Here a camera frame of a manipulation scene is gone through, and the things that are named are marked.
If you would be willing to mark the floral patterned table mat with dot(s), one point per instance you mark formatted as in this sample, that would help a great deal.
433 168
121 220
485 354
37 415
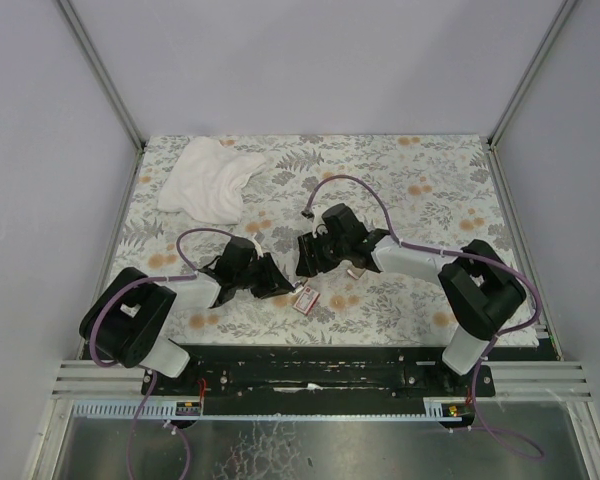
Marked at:
432 189

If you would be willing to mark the white cloth towel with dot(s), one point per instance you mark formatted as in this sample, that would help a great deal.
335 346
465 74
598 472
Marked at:
206 182

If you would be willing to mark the right aluminium frame post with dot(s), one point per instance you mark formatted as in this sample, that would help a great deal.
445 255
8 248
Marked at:
540 55

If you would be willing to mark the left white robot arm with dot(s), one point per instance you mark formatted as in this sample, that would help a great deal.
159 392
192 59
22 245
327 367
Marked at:
124 325

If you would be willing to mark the aluminium cross rail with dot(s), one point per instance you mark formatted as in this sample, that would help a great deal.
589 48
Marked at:
79 379

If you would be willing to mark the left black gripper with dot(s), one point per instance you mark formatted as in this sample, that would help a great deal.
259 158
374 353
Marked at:
262 275

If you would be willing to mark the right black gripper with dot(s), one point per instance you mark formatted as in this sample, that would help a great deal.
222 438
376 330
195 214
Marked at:
313 253

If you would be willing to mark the left aluminium frame post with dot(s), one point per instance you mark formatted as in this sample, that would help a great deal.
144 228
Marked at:
100 72

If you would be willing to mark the aluminium frame post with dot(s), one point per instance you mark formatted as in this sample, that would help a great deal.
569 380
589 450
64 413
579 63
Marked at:
100 72
540 55

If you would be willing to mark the grey cardboard box sleeve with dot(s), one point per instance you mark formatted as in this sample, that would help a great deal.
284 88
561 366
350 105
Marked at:
355 273

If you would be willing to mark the red staple box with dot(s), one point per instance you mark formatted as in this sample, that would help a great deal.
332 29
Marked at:
306 300

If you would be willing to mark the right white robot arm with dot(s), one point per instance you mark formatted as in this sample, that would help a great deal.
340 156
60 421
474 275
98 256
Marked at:
482 292

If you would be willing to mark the white slotted cable duct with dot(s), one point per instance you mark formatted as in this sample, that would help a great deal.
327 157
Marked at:
284 406

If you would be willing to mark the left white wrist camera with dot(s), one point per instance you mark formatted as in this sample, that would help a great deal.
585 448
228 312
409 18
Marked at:
258 248

